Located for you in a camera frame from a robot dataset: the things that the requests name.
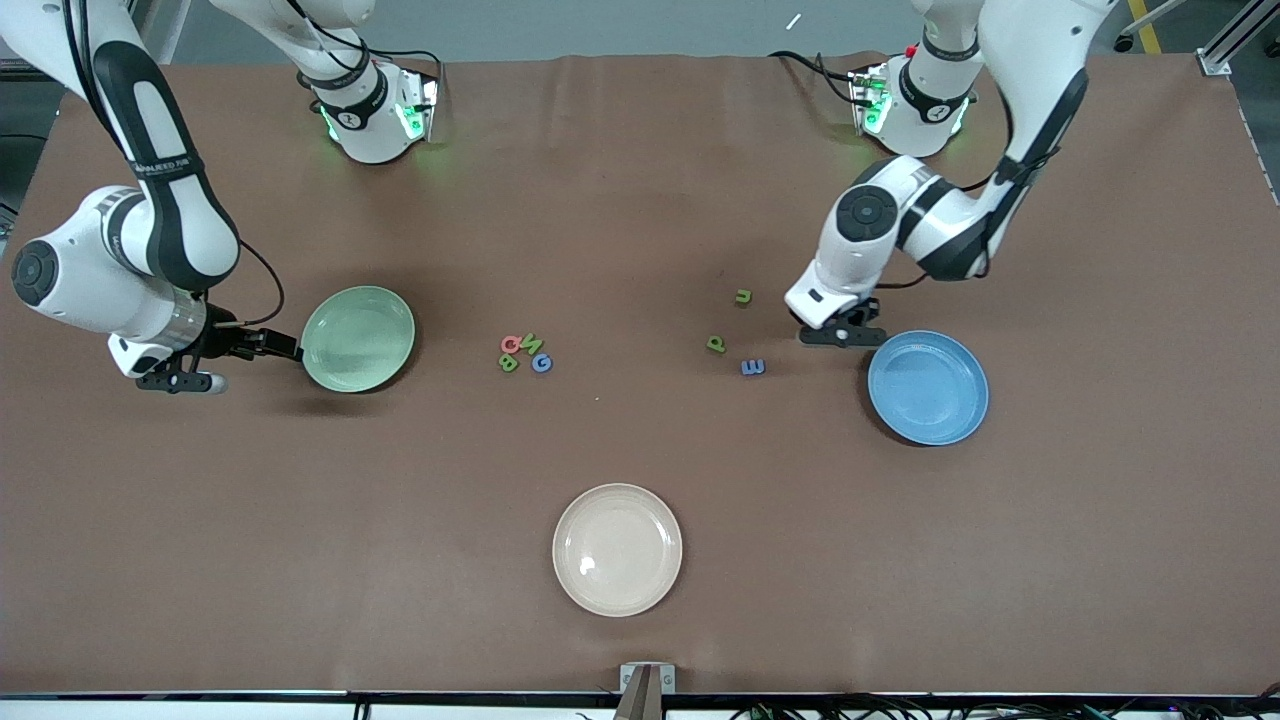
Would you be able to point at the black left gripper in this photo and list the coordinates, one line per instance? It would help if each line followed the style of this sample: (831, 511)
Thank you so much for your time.
(856, 317)

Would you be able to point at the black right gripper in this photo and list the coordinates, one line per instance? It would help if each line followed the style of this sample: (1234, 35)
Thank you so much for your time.
(222, 342)

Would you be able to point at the blue letter m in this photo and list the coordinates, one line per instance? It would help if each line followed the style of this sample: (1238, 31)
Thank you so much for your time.
(753, 367)

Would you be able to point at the green letter B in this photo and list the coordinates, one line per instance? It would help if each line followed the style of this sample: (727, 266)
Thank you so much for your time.
(503, 363)

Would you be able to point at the red letter Q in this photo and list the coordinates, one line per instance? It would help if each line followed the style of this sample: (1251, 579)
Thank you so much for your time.
(506, 350)

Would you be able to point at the blue letter G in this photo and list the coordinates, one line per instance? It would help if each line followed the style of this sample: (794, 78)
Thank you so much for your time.
(534, 364)

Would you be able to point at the green letter N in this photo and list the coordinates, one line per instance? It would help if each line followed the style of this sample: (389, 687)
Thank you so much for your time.
(537, 346)

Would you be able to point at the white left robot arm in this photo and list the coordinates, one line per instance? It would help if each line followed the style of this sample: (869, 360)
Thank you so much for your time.
(865, 215)

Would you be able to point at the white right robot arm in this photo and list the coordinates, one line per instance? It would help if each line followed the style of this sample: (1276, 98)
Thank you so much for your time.
(60, 285)

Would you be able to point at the green plate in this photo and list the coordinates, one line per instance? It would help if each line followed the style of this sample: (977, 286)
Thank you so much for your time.
(357, 340)

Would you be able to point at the blue plate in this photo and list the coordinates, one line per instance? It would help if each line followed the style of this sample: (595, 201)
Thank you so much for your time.
(928, 388)

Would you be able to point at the brown table mat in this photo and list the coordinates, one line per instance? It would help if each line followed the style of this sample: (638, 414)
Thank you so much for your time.
(640, 200)

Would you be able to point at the beige plate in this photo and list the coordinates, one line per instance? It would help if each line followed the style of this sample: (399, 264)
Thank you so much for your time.
(617, 550)

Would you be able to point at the metal stand leg with caster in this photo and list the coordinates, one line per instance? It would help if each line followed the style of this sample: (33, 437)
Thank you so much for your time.
(1125, 42)

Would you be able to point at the table edge rail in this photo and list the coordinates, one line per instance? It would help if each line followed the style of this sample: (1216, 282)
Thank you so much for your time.
(200, 693)

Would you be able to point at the aluminium frame profile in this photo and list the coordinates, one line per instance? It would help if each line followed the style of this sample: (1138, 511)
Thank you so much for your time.
(1215, 62)
(30, 70)

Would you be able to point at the grey metal camera bracket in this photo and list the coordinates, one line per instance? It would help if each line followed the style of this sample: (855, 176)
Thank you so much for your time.
(628, 678)

